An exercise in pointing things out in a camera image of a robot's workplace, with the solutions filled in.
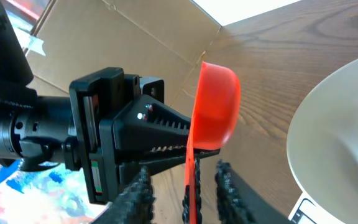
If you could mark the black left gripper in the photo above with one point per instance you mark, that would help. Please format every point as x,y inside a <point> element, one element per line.
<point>120,119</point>

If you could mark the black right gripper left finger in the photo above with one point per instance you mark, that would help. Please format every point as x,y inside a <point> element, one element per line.
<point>135,205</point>

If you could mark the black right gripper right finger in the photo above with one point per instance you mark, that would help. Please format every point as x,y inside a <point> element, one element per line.
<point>237,202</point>

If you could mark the red measuring scoop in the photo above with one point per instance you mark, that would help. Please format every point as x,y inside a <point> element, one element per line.
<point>213,121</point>

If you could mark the cream bowl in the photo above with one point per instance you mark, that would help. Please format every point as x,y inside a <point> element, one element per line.
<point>322,144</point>

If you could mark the cardboard box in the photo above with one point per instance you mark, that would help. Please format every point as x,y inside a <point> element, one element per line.
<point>162,39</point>

